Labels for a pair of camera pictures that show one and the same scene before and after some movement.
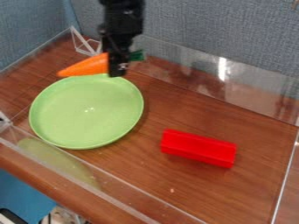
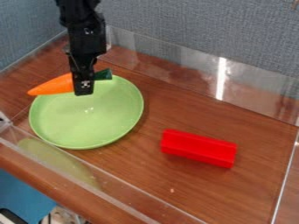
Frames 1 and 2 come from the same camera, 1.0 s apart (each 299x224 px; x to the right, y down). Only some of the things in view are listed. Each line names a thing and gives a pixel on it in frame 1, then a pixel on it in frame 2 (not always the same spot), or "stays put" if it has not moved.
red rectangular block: [202, 150] stays put
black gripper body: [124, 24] -> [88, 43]
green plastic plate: [88, 111] stays put
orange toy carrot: [97, 66] -> [64, 85]
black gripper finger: [120, 59] -> [84, 73]
